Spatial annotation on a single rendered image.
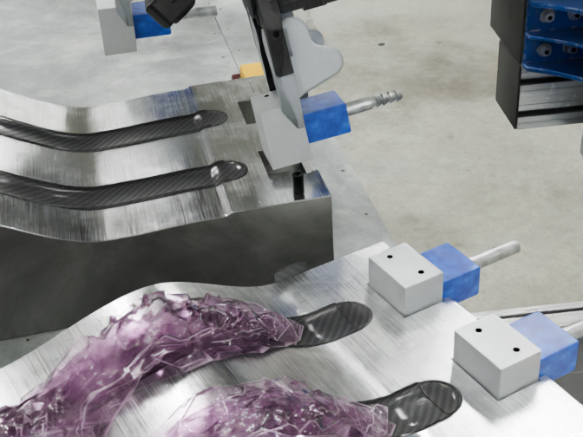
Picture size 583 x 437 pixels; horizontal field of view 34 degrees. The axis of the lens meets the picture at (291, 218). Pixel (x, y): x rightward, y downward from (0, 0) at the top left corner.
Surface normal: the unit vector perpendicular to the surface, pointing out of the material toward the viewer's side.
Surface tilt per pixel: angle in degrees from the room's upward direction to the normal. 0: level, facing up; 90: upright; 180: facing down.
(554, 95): 90
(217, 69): 0
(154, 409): 14
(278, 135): 82
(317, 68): 71
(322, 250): 90
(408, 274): 0
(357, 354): 0
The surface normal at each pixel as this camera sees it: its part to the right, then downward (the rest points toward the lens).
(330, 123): 0.21, 0.40
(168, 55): -0.06, -0.84
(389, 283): -0.86, 0.31
